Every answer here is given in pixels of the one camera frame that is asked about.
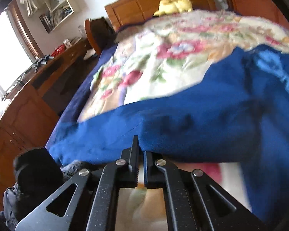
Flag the blue wool coat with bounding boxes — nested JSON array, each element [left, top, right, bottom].
[[47, 45, 289, 227]]

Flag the black folded clothes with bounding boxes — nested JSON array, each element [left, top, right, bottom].
[[13, 147, 63, 198]]

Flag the navy bed sheet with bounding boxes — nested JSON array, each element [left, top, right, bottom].
[[45, 43, 118, 150]]

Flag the wooden desk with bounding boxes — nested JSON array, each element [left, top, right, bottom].
[[0, 39, 91, 211]]

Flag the floral bed blanket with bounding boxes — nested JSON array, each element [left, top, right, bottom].
[[78, 10, 289, 122]]

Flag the red basket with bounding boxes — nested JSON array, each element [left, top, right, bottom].
[[51, 44, 66, 57]]

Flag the wooden chair with dark bag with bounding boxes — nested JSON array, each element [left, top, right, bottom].
[[84, 17, 116, 56]]

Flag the yellow plush toy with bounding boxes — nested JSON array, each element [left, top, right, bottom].
[[153, 0, 193, 17]]

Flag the wooden headboard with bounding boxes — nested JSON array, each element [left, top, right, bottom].
[[105, 0, 217, 31]]

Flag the wooden louvered wardrobe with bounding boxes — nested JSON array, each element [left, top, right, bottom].
[[227, 0, 289, 30]]

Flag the white wall shelf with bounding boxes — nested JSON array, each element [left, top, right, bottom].
[[39, 0, 79, 33]]

